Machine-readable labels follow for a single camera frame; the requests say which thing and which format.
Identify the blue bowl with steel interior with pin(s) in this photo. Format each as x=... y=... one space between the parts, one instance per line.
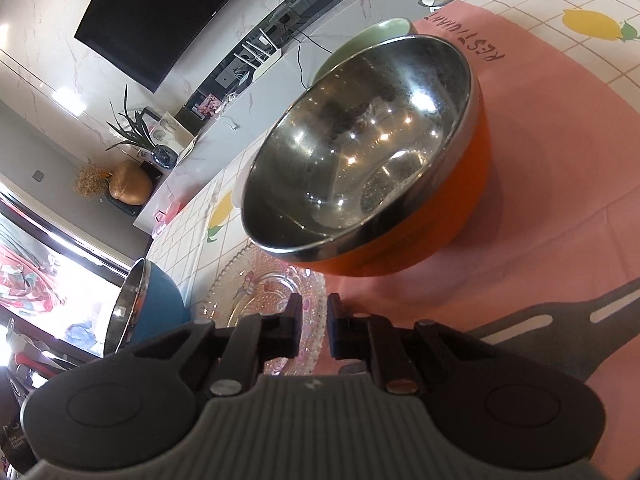
x=162 y=305

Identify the white router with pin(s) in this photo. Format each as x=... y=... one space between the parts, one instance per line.
x=262 y=57

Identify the black television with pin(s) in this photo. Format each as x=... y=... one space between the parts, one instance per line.
x=175 y=10

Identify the green ceramic bowl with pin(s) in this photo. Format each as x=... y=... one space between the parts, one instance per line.
x=380 y=35

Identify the patterned clear glass plate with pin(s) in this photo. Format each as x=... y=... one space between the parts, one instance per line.
x=260 y=285

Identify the grey wall switch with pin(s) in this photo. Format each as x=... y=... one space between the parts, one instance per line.
x=38 y=176

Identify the spiky green potted plant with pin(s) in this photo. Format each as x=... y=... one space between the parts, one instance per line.
x=132 y=127

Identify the golden pumpkin ornament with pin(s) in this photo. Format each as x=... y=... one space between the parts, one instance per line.
x=131 y=184

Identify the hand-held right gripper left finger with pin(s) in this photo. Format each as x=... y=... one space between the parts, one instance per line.
x=295 y=316

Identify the pink photo card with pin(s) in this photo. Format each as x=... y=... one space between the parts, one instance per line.
x=210 y=105

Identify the blue and white vase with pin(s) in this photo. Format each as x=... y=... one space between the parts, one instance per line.
x=163 y=156

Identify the pink printed placemat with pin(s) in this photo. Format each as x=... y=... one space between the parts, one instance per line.
x=550 y=170

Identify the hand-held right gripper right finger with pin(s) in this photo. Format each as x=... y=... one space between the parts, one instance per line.
x=333 y=316

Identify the orange bowl with steel interior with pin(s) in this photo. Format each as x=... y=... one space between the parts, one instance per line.
x=440 y=200

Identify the dried flower bunch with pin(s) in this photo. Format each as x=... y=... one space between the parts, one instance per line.
x=91 y=182

